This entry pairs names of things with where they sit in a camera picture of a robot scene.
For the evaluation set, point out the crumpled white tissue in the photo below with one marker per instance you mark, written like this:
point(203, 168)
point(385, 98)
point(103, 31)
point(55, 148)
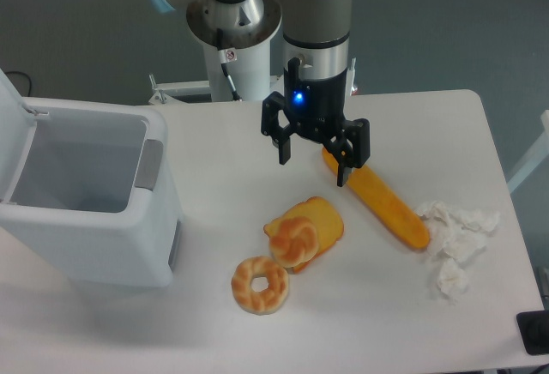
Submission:
point(458, 235)

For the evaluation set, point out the round knotted bread roll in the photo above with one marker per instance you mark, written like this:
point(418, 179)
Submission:
point(293, 242)

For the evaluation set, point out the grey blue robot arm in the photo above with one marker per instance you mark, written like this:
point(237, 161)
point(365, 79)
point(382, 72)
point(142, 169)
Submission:
point(239, 24)

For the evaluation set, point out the ring shaped bread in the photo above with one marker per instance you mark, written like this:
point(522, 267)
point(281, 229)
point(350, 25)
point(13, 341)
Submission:
point(260, 285)

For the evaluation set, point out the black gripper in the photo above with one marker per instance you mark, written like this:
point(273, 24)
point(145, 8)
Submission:
point(314, 109)

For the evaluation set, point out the long orange baguette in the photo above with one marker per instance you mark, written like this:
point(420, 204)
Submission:
point(389, 208)

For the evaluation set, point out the black device at edge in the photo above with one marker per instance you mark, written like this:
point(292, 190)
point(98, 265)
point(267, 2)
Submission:
point(533, 327)

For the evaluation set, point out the white frame at right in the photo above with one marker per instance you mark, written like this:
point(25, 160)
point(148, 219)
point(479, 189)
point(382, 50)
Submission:
point(531, 159)

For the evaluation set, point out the white open trash bin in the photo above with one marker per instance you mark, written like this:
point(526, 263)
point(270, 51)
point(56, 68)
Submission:
point(87, 187)

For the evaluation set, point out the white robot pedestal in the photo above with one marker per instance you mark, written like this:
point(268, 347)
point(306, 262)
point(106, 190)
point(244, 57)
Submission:
point(250, 73)

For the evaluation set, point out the orange toast slice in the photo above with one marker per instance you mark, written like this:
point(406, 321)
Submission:
point(325, 217)

